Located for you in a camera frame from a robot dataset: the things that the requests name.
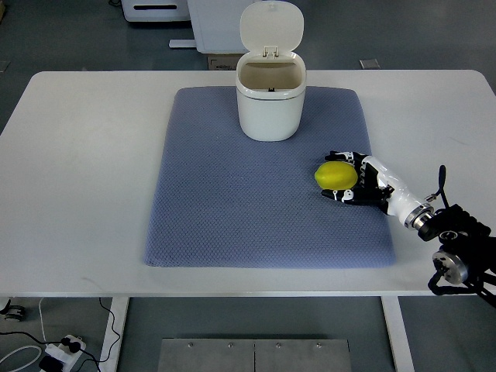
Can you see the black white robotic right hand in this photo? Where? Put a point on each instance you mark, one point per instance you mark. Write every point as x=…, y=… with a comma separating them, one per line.
x=378, y=186

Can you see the yellow lemon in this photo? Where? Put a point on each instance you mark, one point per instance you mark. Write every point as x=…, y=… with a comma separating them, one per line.
x=336, y=175

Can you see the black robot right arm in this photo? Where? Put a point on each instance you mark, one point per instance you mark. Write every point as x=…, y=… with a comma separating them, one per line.
x=465, y=261

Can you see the white trash bin with lid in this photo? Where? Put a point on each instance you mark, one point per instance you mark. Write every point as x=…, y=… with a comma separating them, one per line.
x=270, y=77

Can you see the grey floor socket plate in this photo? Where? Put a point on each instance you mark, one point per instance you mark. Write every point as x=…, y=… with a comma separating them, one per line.
x=369, y=64

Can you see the blue quilted mat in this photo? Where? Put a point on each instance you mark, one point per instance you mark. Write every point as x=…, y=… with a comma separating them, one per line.
x=225, y=200

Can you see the white table right leg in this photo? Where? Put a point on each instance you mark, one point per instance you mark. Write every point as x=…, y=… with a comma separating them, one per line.
x=397, y=335

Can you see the white table leg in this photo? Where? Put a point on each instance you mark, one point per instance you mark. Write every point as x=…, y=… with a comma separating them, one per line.
x=112, y=342
x=397, y=335

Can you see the cardboard box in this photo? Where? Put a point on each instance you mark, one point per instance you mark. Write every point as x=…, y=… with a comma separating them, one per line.
x=222, y=62

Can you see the white cabinet furniture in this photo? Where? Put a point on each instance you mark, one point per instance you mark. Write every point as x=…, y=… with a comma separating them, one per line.
x=215, y=26

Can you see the grey metal floor plate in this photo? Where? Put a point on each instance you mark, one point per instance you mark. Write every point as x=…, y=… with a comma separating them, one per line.
x=254, y=355

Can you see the white table left leg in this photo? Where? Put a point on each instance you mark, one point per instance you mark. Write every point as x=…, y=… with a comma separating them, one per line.
x=112, y=342

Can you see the white appliance with slot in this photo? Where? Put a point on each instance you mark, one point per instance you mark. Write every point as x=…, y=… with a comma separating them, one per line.
x=155, y=11

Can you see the white power strip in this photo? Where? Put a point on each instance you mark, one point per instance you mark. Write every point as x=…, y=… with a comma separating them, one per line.
x=63, y=356

